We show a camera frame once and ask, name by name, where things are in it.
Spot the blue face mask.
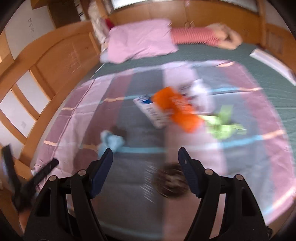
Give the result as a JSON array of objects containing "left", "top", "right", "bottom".
[{"left": 98, "top": 130, "right": 125, "bottom": 158}]

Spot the orange snack bag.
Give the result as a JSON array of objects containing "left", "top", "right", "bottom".
[{"left": 152, "top": 87, "right": 203, "bottom": 133}]

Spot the green leaf scrap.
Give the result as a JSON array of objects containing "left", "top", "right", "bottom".
[{"left": 200, "top": 105, "right": 247, "bottom": 140}]

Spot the white printed plastic bag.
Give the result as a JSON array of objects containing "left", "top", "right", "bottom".
[{"left": 178, "top": 79, "right": 215, "bottom": 114}]

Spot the white blue toothpaste box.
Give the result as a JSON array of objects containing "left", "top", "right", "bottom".
[{"left": 133, "top": 95, "right": 171, "bottom": 129}]

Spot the pink plaid bed sheet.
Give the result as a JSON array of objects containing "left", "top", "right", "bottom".
[{"left": 34, "top": 61, "right": 295, "bottom": 240}]

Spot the light blue pillow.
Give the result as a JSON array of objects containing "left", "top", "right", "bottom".
[{"left": 99, "top": 49, "right": 111, "bottom": 64}]

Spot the green woven bed mat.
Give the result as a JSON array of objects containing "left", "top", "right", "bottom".
[{"left": 90, "top": 43, "right": 296, "bottom": 121}]

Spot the striped plush doll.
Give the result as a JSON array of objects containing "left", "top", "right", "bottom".
[{"left": 171, "top": 23, "right": 243, "bottom": 50}]

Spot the pink pillow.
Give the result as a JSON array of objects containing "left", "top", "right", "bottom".
[{"left": 107, "top": 19, "right": 178, "bottom": 64}]

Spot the white flat tray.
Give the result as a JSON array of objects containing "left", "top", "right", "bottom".
[{"left": 249, "top": 48, "right": 296, "bottom": 86}]

